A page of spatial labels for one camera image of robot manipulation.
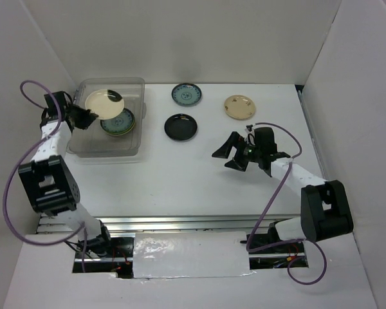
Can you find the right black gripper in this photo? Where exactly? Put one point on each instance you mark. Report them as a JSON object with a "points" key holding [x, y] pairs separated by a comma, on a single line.
{"points": [[224, 150]]}

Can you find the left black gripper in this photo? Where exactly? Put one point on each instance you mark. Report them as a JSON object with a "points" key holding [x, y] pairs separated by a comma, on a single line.
{"points": [[88, 118]]}

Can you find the cream plate black patch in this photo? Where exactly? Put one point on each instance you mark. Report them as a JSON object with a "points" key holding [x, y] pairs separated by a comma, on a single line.
{"points": [[105, 103]]}

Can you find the blue floral plate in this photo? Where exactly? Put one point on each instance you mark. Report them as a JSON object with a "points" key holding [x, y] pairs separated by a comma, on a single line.
{"points": [[186, 94], [125, 119]]}

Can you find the black glossy plate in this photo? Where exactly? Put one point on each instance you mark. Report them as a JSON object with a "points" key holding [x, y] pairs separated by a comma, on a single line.
{"points": [[180, 127]]}

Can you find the lime green plate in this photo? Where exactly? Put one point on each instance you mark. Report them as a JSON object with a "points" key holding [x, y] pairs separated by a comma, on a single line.
{"points": [[118, 131]]}

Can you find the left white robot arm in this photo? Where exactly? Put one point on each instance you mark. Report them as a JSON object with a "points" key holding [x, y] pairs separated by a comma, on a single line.
{"points": [[49, 184]]}

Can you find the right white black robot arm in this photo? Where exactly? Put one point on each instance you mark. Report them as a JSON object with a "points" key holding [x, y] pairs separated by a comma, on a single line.
{"points": [[324, 208]]}

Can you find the clear plastic bin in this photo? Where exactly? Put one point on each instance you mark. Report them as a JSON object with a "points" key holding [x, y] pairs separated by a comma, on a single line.
{"points": [[116, 137]]}

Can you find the cream plate with floral marks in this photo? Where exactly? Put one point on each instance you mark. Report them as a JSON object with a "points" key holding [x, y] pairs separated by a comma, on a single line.
{"points": [[239, 107]]}

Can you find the white cover sheet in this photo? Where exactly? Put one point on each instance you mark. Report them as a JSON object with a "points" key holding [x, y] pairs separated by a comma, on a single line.
{"points": [[190, 254]]}

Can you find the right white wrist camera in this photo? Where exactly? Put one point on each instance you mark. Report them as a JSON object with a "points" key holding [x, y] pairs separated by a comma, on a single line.
{"points": [[249, 129]]}

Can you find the aluminium rail frame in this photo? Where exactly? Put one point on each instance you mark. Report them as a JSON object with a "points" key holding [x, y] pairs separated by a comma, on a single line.
{"points": [[178, 186]]}

